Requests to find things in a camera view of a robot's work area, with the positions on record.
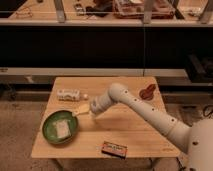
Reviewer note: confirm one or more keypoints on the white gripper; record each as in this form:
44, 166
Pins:
97, 106

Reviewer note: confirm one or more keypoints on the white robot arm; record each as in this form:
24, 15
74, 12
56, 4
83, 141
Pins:
196, 141

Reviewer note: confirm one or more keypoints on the green ceramic bowl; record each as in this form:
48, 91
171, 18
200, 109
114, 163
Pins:
49, 130

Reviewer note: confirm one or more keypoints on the wooden table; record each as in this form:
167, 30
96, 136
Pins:
118, 125

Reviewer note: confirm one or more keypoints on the orange black small box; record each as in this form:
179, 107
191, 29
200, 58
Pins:
114, 149

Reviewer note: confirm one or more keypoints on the cluttered background shelf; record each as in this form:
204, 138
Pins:
130, 13

